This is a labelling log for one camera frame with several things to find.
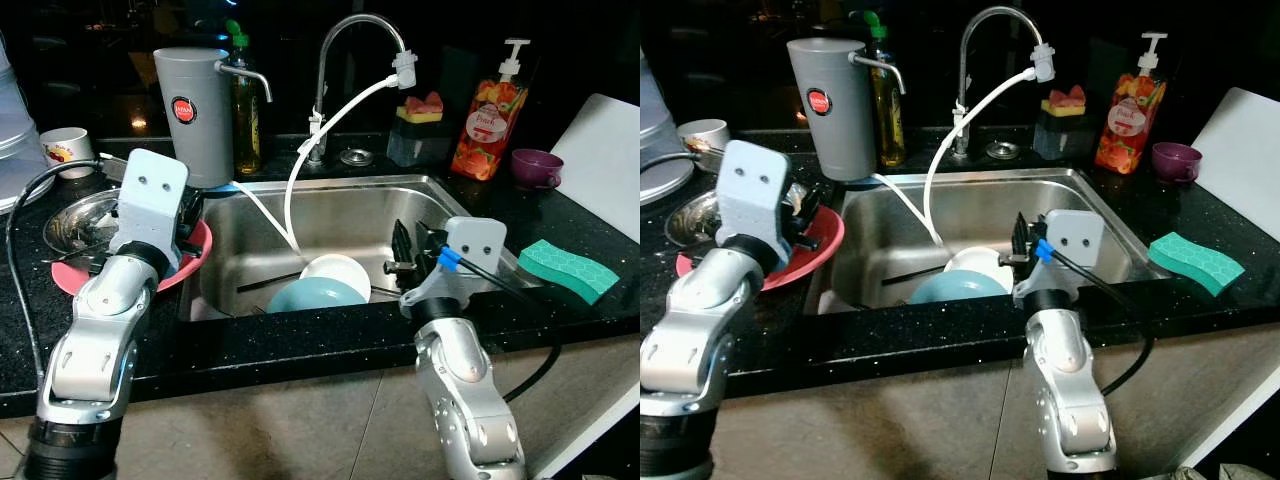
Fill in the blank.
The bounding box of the purple cup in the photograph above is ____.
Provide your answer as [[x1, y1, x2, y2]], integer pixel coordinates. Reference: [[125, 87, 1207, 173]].
[[512, 148, 565, 191], [1152, 142, 1204, 185]]

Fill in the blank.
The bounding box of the long white faucet hose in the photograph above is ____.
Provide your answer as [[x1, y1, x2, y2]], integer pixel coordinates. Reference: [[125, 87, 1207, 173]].
[[284, 74, 401, 253], [921, 67, 1041, 247]]

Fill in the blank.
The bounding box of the pink plastic plate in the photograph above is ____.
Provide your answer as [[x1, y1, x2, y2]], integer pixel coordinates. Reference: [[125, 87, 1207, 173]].
[[676, 205, 847, 292], [50, 218, 214, 297]]

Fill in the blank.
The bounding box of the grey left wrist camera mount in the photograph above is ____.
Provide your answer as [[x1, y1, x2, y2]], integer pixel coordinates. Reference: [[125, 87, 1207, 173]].
[[108, 149, 191, 257], [714, 139, 794, 251]]

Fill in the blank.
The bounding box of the thin white filter hose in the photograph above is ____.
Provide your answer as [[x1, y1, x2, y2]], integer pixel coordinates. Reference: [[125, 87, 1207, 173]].
[[232, 183, 301, 253], [868, 174, 943, 247]]

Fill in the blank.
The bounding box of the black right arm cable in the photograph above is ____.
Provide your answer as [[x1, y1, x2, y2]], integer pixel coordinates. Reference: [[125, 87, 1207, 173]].
[[1048, 250, 1157, 397], [455, 258, 563, 403]]

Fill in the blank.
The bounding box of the large white pot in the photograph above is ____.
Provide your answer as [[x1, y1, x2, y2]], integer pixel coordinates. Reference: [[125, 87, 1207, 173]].
[[640, 50, 702, 207], [0, 30, 57, 213]]

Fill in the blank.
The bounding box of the green patterned sponge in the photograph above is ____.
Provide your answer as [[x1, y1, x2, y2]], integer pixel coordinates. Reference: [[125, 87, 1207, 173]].
[[517, 238, 622, 306], [1148, 232, 1247, 298]]

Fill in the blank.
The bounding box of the dark thin utensil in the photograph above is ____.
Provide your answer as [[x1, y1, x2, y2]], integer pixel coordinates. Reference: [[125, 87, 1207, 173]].
[[236, 269, 302, 294], [880, 262, 946, 287]]

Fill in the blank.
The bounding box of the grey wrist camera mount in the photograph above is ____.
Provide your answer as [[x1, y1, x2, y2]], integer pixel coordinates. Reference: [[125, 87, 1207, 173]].
[[108, 149, 191, 257], [714, 139, 794, 251], [402, 216, 508, 321], [1012, 209, 1107, 307]]

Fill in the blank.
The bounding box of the orange soap pump bottle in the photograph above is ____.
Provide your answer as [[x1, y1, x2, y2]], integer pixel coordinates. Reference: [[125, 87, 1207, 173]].
[[1094, 32, 1170, 176], [450, 38, 532, 182]]

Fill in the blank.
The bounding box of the stainless steel sink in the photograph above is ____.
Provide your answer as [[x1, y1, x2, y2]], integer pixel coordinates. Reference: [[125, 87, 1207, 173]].
[[805, 167, 1173, 317], [180, 174, 548, 322]]

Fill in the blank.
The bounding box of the chrome gooseneck faucet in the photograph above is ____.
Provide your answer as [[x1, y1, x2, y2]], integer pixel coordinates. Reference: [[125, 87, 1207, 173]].
[[950, 5, 1057, 160], [305, 13, 418, 167]]

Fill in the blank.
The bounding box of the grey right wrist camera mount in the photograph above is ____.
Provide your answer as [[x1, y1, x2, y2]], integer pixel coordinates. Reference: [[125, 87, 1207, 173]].
[[1012, 209, 1107, 307], [402, 216, 508, 321]]

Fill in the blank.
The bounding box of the grey water filter canister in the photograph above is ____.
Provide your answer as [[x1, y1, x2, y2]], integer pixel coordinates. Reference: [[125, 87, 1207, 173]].
[[153, 47, 273, 189], [787, 38, 908, 183]]

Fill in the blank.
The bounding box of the stainless steel bowl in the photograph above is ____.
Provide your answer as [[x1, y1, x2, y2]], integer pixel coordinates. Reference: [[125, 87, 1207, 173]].
[[665, 188, 727, 249], [43, 188, 127, 257]]

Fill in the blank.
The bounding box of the white printed mug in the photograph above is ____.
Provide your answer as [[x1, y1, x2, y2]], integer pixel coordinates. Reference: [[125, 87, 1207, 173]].
[[40, 127, 97, 180], [678, 119, 732, 163]]

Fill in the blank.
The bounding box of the white cutting board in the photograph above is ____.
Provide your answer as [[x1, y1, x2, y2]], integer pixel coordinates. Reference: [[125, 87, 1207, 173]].
[[549, 93, 641, 242], [1189, 87, 1280, 243]]

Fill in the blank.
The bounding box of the green capped oil bottle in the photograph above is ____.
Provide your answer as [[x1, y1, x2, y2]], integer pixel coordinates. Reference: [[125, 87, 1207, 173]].
[[865, 10, 909, 169], [225, 19, 264, 177]]

